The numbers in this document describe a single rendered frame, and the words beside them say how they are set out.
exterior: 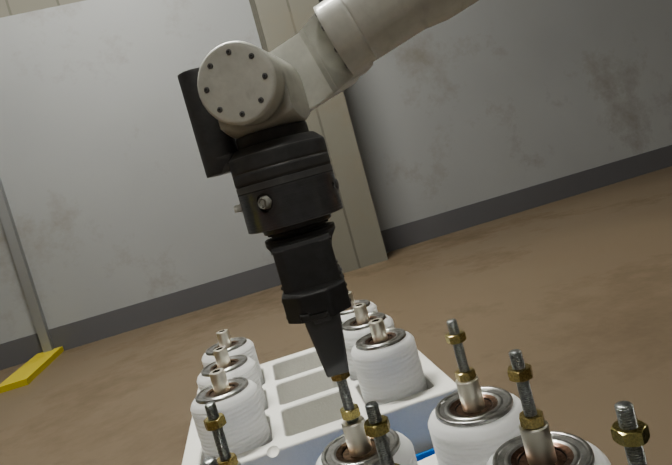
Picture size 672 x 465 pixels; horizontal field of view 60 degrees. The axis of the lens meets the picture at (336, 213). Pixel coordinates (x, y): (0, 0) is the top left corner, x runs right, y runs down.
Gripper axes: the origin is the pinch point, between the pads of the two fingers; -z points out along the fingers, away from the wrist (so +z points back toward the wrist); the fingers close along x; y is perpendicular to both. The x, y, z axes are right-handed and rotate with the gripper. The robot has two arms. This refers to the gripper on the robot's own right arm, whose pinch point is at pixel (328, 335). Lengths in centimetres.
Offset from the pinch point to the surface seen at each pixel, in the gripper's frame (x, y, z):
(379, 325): 29.5, -6.1, -8.9
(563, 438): -7.8, -16.3, -11.1
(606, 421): 37, -38, -36
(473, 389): 1.1, -11.8, -9.1
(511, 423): -1.8, -13.9, -11.9
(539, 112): 270, -135, 14
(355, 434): -1.1, 0.0, -9.2
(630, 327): 71, -61, -37
